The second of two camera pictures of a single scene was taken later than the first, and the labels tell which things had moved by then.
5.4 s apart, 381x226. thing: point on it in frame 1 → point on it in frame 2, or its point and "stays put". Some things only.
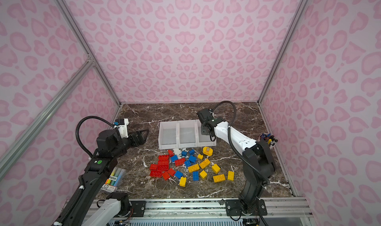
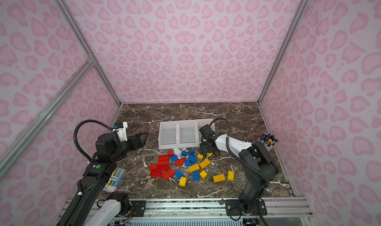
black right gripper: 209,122 → 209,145
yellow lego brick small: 203,174 stays put
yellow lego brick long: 219,178 stays put
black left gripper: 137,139 stays put
